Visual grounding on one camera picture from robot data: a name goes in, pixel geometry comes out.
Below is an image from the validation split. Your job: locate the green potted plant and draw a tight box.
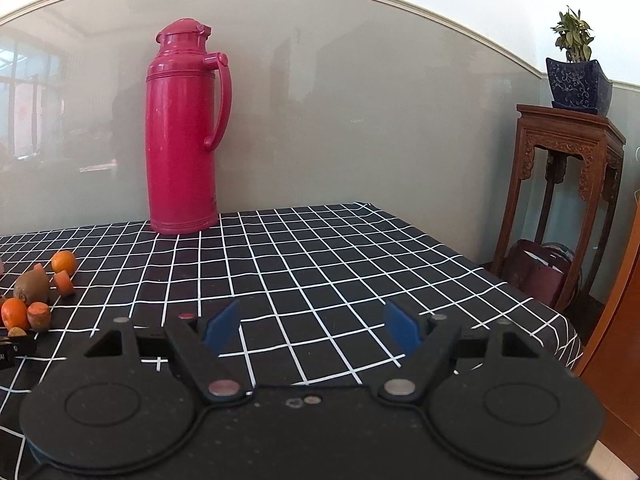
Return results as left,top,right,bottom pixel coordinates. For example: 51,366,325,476
551,6,596,63

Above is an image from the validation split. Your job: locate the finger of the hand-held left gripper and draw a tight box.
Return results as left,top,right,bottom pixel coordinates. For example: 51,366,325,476
0,327,40,368

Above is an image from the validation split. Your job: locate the dark red bag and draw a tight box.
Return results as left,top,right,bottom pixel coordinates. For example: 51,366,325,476
505,240,583,311

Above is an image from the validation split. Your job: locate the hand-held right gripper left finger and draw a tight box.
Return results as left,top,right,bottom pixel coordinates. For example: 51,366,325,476
84,299,249,406

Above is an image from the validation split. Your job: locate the carved wooden plant stand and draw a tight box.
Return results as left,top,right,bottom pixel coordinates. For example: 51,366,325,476
492,104,627,313

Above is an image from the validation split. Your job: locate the brown kiwi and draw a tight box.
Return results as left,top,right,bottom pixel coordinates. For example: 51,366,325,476
13,269,51,304

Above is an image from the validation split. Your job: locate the tangerine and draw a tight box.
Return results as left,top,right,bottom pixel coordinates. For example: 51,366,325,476
1,298,30,331
51,250,77,277

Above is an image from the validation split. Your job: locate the black white checked tablecloth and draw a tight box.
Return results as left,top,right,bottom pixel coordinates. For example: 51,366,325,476
0,201,583,480

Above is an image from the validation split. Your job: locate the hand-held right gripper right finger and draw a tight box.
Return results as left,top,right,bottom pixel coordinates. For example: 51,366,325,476
376,299,543,403

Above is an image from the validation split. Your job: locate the red thermos flask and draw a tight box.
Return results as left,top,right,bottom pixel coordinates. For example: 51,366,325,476
145,17,233,236

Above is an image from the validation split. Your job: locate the blue patterned plant pot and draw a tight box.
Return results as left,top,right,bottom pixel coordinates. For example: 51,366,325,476
545,57,613,116

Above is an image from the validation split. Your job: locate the brown wooden door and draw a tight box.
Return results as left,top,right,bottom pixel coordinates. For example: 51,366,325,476
572,240,640,461

